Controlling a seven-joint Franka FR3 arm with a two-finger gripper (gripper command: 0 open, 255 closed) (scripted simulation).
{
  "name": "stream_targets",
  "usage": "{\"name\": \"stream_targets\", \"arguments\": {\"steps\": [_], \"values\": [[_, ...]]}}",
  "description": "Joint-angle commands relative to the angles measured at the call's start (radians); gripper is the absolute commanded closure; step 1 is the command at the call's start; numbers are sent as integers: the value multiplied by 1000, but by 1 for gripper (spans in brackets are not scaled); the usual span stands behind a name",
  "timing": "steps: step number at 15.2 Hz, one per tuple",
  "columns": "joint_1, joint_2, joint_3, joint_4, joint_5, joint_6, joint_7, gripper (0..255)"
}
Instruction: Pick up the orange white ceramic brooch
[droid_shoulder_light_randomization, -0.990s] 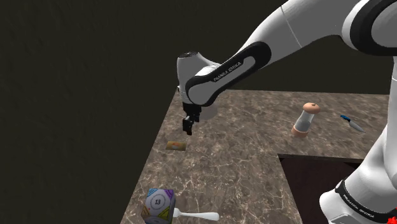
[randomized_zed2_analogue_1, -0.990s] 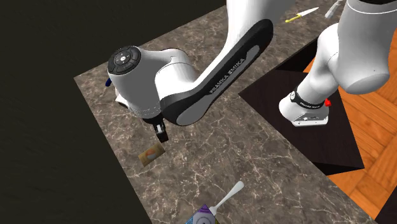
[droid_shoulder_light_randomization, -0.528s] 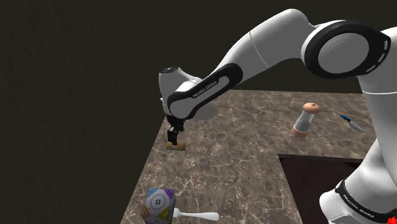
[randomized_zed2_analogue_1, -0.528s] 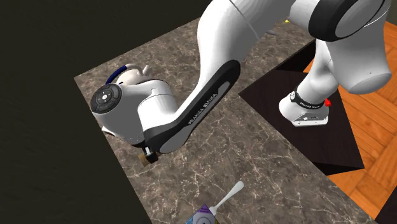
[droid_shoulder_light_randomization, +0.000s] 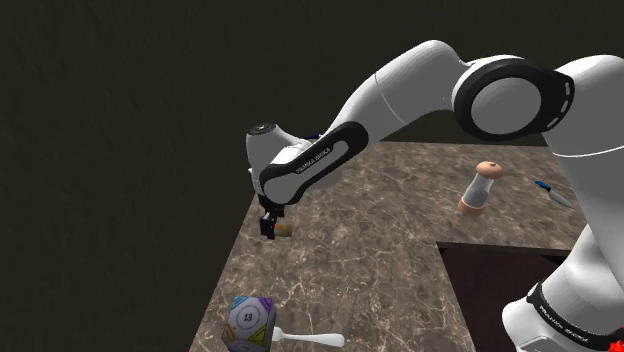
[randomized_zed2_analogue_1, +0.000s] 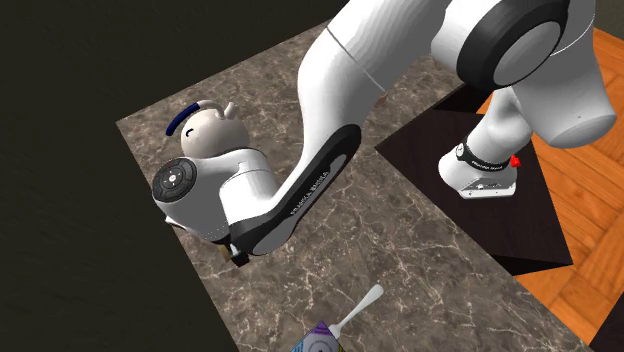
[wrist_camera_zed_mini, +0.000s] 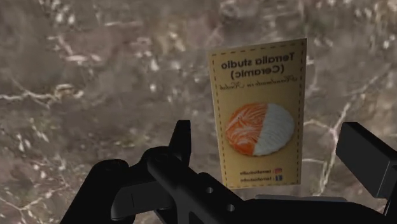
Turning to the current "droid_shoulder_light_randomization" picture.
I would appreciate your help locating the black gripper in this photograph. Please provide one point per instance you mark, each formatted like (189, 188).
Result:
(270, 210)

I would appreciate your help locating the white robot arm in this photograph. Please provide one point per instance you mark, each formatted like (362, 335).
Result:
(419, 83)

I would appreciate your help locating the small brown cylinder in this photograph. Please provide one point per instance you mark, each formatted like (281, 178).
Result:
(284, 230)

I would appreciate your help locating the multicoloured many-sided die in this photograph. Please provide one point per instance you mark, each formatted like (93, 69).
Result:
(248, 319)

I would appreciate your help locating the white fork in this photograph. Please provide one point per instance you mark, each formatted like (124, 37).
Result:
(317, 338)

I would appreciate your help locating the wooden and glass pepper grinder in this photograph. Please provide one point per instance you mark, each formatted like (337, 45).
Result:
(478, 191)

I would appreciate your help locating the dark robot stand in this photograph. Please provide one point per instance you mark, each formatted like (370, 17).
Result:
(482, 297)

